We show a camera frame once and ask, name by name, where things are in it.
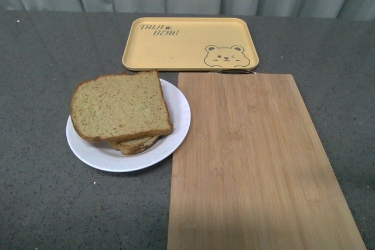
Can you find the bread slice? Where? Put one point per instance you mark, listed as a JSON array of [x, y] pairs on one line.
[[134, 146], [120, 107]]

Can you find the white round plate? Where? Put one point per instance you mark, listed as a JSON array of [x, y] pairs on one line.
[[101, 156]]

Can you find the yellow bear tray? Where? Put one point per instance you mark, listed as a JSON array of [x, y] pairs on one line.
[[189, 44]]

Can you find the bamboo cutting board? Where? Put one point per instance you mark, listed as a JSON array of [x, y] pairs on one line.
[[252, 172]]

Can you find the metal cutting board handle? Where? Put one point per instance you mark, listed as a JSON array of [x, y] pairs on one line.
[[234, 71]]

